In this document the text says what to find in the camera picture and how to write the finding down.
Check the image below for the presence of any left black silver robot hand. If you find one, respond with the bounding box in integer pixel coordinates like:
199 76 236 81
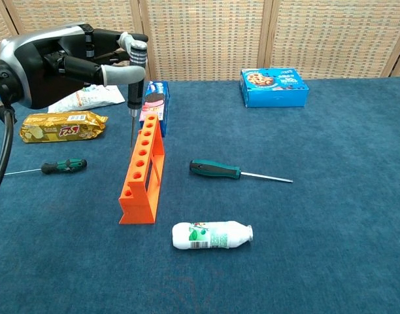
0 22 149 111

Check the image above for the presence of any black silver knurled screwdriver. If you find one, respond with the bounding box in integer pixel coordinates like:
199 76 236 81
127 41 148 148

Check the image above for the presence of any small green black screwdriver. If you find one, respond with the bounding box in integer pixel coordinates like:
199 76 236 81
3 158 88 177

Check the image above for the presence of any orange drill bit holder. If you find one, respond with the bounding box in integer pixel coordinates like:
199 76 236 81
118 114 166 226

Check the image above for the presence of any white crumpled snack bag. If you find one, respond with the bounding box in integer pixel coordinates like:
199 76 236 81
48 84 126 114

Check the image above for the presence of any gold foil cracker packet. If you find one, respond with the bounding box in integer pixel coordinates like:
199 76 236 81
18 111 108 144

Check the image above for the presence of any blue pink sandwich cookie box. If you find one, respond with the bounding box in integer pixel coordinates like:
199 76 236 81
139 80 171 138

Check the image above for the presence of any woven wooden folding screen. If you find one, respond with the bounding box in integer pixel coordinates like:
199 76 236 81
0 0 400 88

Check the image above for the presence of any large green black screwdriver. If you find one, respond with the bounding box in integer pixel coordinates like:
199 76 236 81
189 158 294 184

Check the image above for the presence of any white green-label plastic bottle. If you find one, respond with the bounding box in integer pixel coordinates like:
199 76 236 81
172 220 254 251

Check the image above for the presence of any blue chocolate cookie box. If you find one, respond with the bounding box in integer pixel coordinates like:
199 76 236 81
240 67 310 109

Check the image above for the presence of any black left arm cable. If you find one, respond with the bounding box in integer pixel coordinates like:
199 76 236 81
0 107 16 205

